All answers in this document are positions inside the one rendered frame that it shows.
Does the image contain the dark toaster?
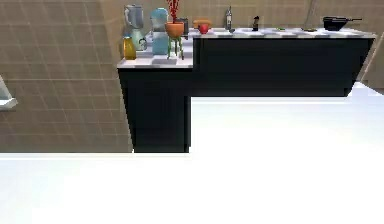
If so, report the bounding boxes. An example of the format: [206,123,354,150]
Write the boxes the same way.
[175,17,190,40]

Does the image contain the orange pot red plant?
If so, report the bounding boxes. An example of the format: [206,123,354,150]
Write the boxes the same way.
[164,0,186,61]

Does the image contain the yellow bottle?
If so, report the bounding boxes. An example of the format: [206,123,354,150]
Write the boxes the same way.
[122,36,137,61]

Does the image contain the black kitchen counter checkered top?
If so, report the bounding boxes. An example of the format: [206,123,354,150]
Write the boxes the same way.
[116,27,378,154]

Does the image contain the grey slim bottle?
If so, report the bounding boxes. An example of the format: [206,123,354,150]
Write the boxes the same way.
[224,5,233,32]

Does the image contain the black frying pan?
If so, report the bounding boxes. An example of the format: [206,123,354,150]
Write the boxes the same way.
[322,16,363,32]

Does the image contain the light blue jug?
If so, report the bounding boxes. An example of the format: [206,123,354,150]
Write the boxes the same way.
[149,7,170,56]

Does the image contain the pale green blender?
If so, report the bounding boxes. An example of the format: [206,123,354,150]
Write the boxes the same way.
[123,3,149,52]

